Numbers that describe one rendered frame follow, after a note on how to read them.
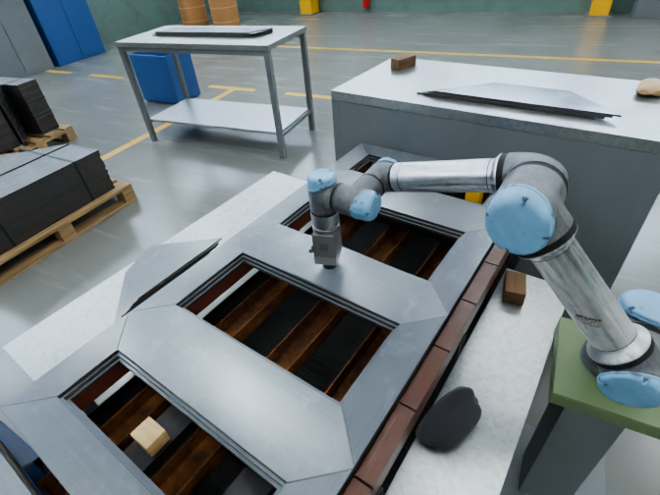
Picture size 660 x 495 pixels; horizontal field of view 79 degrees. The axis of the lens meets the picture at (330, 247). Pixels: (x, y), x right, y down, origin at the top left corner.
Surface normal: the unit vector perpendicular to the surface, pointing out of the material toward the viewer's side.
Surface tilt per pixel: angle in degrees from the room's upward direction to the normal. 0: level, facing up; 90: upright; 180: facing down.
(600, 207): 90
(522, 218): 87
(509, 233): 87
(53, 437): 0
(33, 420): 0
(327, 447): 0
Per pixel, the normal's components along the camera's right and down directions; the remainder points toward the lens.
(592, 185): -0.58, 0.55
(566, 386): -0.09, -0.75
